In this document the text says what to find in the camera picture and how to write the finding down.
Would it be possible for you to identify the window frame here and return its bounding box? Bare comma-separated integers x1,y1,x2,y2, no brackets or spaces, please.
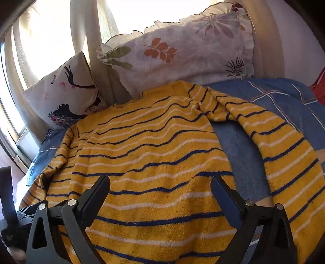
0,38,33,169

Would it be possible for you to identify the cushion with figure print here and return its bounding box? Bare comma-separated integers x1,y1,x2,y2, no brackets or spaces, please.
22,51,109,130

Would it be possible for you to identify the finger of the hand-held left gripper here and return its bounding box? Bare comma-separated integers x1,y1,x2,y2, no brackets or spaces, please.
0,166,18,225

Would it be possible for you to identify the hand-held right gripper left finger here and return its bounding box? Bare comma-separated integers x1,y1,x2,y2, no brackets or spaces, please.
25,175,111,264

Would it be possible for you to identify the leaf print ruffled pillow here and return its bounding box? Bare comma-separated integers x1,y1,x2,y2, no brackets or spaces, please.
96,1,256,99

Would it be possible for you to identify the blue plaid bed sheet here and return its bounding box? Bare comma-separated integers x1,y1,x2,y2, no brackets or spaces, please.
25,77,325,264

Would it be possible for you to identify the red bag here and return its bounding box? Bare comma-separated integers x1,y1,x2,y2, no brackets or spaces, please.
309,65,325,105

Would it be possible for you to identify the yellow striped sweater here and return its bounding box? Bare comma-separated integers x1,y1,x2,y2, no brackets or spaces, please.
20,80,325,264

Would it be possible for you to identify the beige curtain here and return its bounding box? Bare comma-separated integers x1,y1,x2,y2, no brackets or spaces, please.
5,0,287,132

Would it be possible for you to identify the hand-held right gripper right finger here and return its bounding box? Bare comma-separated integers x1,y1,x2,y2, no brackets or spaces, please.
210,175,298,264

